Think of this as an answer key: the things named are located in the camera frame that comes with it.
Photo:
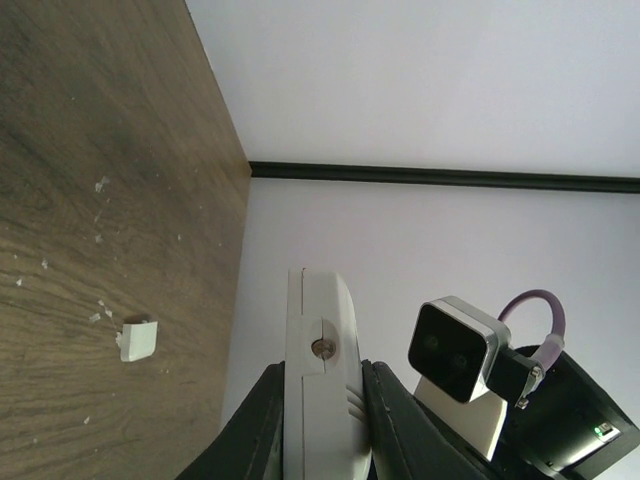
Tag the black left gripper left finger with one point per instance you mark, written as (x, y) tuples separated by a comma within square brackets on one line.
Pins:
[(249, 447)]

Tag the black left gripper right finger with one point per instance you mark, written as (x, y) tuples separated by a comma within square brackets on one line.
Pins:
[(406, 442)]

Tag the white battery compartment cover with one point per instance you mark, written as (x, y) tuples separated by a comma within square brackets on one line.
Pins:
[(138, 341)]

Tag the white remote control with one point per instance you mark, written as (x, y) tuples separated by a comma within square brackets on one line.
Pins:
[(325, 424)]

